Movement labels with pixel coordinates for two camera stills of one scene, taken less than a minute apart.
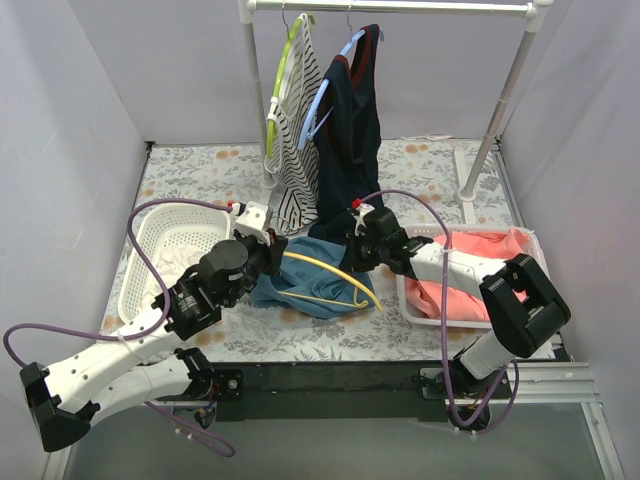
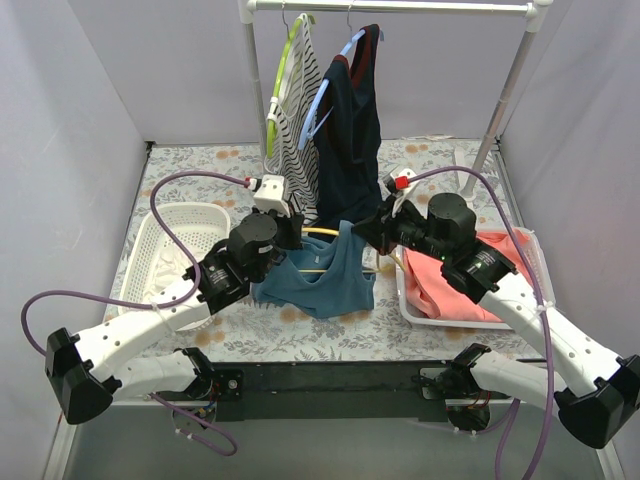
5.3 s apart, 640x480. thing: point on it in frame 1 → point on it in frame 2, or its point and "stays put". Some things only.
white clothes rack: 537,12 stays put
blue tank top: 309,280 stays put
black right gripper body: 357,251 → 379,229
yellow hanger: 356,304 → 390,259
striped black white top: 293,166 stays put
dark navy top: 349,171 stays put
